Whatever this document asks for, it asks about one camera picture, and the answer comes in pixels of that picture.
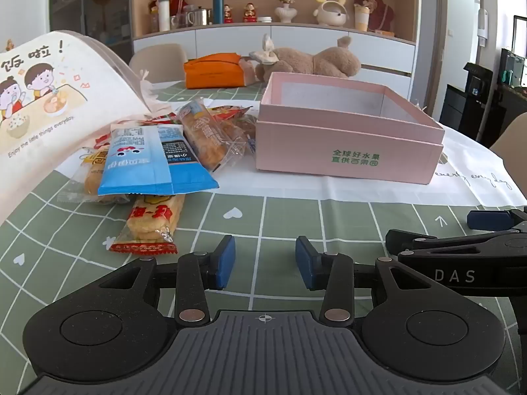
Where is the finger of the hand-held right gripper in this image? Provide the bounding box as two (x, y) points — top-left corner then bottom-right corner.
(385, 229), (513, 256)
(467, 209), (527, 232)

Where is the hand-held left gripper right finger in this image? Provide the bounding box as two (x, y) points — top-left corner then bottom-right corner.
(295, 235), (449, 325)

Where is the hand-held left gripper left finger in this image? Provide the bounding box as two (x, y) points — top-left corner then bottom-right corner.
(97, 234), (236, 325)

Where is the red orange cracker packet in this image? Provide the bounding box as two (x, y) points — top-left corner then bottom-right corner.
(109, 193), (186, 255)

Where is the pink cardboard box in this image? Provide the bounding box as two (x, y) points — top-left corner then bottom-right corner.
(255, 71), (446, 185)

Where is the long bread packet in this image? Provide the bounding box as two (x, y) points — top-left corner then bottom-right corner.
(175, 98), (248, 172)

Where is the blue snack packet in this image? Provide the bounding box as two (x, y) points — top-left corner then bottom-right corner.
(97, 125), (220, 196)

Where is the yellow red snack packet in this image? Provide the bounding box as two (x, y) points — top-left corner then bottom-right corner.
(205, 106), (255, 123)

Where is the yellow label bread packet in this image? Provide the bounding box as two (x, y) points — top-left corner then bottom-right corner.
(58, 148), (132, 205)

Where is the green checked tablecloth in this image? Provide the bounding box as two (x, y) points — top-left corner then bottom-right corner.
(0, 80), (527, 379)

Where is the beige chair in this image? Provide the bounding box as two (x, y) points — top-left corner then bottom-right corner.
(489, 112), (527, 161)
(128, 43), (190, 84)

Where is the black appliance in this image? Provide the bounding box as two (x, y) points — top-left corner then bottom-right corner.
(442, 62), (507, 145)

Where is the clear wrapped brown snack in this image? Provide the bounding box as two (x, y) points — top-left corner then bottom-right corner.
(224, 116), (258, 156)

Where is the computer monitor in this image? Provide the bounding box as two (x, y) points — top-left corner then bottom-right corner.
(500, 15), (527, 88)

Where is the red green striped snack packet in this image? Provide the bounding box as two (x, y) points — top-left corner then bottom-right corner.
(111, 112), (184, 129)

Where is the orange tissue pouch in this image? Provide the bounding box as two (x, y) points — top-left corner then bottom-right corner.
(183, 53), (243, 90)

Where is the brown plush toy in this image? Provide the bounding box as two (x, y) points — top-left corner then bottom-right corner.
(239, 35), (362, 85)

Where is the yellow white cup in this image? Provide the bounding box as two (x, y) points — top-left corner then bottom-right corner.
(354, 3), (370, 31)

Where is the white cartoon plastic bag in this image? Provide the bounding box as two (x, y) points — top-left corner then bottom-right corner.
(0, 30), (159, 231)

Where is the rabbit ceramic bowl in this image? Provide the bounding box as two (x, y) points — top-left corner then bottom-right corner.
(313, 0), (347, 26)

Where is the steel mug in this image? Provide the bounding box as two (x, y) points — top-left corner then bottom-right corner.
(187, 7), (211, 26)

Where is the white vase with flowers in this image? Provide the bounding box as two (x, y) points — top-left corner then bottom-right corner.
(274, 0), (297, 24)

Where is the glass door cabinet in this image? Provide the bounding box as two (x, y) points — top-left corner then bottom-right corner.
(49, 0), (134, 56)

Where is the white wall device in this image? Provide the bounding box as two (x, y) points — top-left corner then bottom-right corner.
(478, 0), (490, 38)

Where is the wooden white wall cabinet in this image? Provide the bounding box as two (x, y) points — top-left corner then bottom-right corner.
(131, 0), (417, 91)

